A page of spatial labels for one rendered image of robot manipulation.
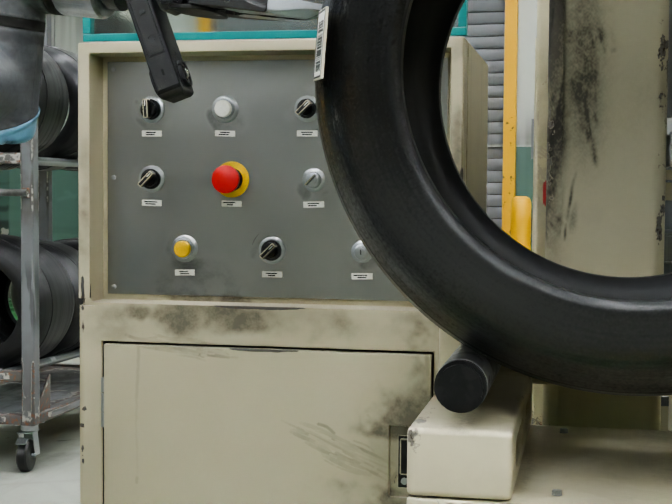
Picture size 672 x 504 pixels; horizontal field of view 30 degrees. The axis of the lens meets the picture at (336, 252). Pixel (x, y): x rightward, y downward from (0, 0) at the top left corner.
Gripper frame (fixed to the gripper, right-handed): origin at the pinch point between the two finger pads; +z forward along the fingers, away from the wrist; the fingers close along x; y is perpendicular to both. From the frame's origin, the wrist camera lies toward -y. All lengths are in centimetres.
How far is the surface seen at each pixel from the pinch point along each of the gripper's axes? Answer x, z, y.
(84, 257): 53, -41, -31
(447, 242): -11.7, 16.5, -18.7
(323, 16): -11.0, 3.6, -1.2
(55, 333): 330, -163, -92
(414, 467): -11.2, 16.2, -37.8
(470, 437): -11.3, 20.5, -34.5
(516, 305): -11.6, 22.8, -23.0
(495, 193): 927, -47, -25
